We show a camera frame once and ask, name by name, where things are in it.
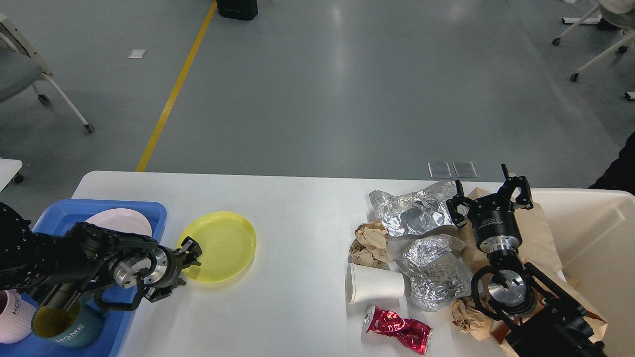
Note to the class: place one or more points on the grey office chair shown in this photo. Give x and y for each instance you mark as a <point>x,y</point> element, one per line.
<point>21,66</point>

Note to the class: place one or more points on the lower crumpled aluminium foil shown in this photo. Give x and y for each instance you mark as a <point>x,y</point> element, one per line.
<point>438,277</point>

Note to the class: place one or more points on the white side table corner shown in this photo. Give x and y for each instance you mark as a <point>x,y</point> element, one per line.
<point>8,169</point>

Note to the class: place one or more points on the person in dark clothes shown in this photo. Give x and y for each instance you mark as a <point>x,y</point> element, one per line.
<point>620,175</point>

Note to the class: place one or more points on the pink plate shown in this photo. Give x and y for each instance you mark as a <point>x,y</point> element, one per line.
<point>124,220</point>

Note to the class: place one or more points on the small crumpled brown paper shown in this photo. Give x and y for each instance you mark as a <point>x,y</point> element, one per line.
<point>470,320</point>

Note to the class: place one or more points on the brown paper bag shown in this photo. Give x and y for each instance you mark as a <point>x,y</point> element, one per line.
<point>538,248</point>

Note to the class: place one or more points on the blue plastic tray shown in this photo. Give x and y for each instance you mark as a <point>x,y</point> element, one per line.
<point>58,218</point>

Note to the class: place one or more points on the dark green mug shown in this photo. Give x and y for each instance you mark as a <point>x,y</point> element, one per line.
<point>75,328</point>

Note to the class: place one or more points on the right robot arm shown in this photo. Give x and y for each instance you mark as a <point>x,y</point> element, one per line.
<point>543,319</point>

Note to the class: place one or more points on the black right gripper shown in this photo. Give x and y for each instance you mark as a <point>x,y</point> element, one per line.
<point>495,229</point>

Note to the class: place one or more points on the left floor socket plate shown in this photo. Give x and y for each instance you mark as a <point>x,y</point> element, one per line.
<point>439,169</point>

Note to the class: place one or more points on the crumpled brown paper ball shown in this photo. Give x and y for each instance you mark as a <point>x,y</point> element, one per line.
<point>369,247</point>

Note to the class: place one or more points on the crushed red can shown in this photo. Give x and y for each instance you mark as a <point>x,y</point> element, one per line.
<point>411,333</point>

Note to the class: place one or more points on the crumpled aluminium foil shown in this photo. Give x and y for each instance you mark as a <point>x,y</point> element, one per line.
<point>438,277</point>
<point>415,213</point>

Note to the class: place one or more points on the beige plastic bin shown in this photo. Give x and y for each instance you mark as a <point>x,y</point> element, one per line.
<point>593,234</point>

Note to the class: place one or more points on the upper crumpled aluminium foil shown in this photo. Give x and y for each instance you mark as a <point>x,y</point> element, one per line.
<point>415,213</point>

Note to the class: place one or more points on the black box on floor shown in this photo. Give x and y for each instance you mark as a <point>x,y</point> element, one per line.
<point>245,10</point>

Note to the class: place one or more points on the pink mug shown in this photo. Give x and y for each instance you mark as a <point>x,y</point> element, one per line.
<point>16,317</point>

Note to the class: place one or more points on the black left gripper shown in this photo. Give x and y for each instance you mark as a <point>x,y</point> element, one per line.
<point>166,270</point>

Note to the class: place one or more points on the floor socket plate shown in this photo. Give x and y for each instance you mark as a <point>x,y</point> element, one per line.
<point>465,169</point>
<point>439,169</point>

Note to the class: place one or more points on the white paper cup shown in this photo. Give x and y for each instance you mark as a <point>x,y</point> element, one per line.
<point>370,283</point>

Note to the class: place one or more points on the yellow plastic plate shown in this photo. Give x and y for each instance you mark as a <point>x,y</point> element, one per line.
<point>228,243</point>

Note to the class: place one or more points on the right floor socket plate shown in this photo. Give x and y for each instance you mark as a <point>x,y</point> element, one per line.
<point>465,169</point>

